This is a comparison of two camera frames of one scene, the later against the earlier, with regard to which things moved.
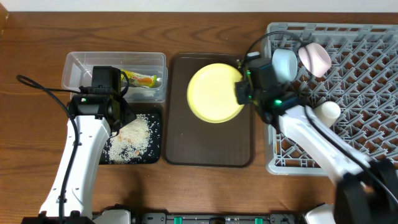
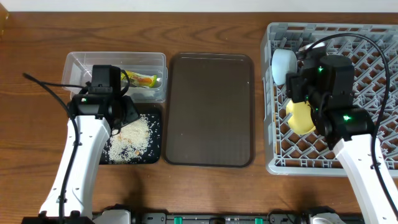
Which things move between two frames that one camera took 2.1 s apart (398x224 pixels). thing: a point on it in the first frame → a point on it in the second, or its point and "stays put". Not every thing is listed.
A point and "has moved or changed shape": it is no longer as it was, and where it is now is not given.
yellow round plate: (211, 93) has moved or changed shape
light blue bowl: (285, 61) stays put
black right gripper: (241, 93) → (294, 86)
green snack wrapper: (146, 81) stays put
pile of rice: (130, 141) stays put
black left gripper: (123, 116) stays put
